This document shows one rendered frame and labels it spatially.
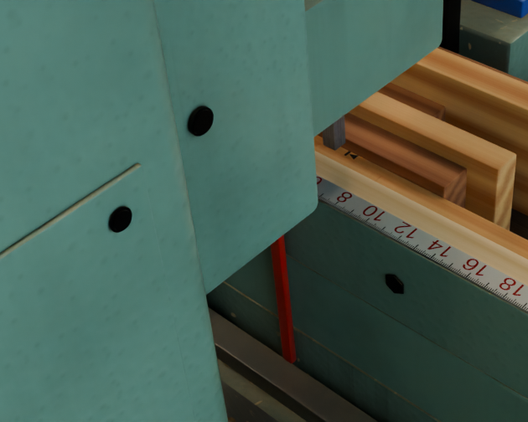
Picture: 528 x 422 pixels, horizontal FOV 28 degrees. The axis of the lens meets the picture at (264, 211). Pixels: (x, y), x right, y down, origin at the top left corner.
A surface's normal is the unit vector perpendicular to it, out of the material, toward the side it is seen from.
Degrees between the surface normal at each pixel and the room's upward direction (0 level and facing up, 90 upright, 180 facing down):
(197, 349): 90
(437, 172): 0
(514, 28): 0
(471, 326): 90
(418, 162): 0
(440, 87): 90
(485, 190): 90
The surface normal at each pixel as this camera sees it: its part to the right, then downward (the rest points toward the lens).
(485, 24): -0.08, -0.75
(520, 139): -0.69, 0.52
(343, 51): 0.72, 0.41
